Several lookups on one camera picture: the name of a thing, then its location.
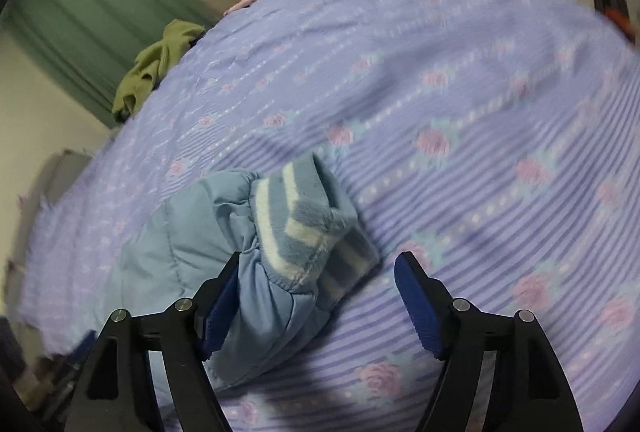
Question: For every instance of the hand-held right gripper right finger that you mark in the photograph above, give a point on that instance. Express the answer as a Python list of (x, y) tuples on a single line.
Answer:
[(417, 299)]

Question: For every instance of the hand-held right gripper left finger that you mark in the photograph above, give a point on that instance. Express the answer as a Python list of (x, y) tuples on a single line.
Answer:
[(220, 312)]

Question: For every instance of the light blue padded jacket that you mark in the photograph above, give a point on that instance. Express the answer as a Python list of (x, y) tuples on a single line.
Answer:
[(260, 242)]

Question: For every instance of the purple floral bed sheet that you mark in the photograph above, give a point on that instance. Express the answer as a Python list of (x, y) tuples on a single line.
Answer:
[(400, 112)]

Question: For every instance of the green cloth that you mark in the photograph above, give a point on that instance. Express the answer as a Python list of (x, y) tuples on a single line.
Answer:
[(150, 67)]

